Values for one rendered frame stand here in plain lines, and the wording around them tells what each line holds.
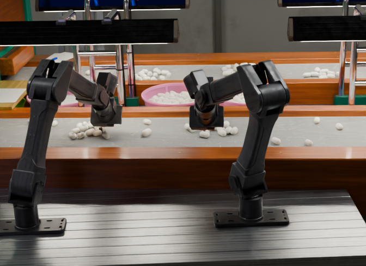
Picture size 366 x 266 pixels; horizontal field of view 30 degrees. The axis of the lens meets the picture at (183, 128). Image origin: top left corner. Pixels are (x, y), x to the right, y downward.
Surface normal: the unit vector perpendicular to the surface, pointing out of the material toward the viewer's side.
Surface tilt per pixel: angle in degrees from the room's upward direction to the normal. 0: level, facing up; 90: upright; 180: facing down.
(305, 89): 90
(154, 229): 0
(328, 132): 0
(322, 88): 90
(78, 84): 92
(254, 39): 90
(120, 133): 0
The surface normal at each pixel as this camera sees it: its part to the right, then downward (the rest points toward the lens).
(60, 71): -0.21, -0.64
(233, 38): 0.02, 0.36
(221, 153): -0.04, -0.93
